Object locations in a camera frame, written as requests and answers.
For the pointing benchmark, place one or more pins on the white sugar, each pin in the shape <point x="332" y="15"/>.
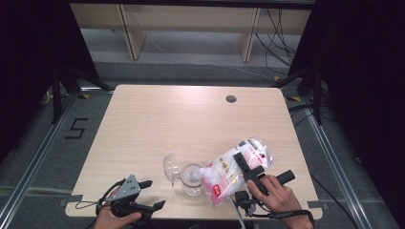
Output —
<point x="193" y="175"/>

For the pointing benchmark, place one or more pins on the grey tape tab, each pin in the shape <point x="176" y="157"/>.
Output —
<point x="315" y="204"/>
<point x="71" y="199"/>

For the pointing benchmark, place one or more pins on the person's left hand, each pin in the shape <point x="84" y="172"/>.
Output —
<point x="106" y="219"/>

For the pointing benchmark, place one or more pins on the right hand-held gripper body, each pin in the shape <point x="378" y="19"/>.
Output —
<point x="285" y="177"/>

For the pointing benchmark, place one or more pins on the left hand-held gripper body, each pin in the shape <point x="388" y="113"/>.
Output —
<point x="127" y="189"/>

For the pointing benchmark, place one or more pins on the red and white sugar bag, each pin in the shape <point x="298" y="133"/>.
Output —
<point x="223" y="178"/>

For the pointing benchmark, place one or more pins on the person's right hand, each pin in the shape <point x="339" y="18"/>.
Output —
<point x="280" y="198"/>

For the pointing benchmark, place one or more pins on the light wooden shelf frame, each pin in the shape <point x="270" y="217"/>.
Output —
<point x="135" y="38"/>

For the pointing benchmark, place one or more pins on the black curtain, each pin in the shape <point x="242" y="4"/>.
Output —
<point x="28" y="47"/>
<point x="366" y="79"/>

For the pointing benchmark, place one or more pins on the metal floor rail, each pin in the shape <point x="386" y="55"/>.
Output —
<point x="334" y="165"/>
<point x="35" y="165"/>

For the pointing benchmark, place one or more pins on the clear glass jar with lid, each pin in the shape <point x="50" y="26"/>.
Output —
<point x="192" y="187"/>

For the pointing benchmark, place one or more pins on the black metal stand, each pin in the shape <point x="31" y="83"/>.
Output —
<point x="316" y="98"/>
<point x="56" y="95"/>

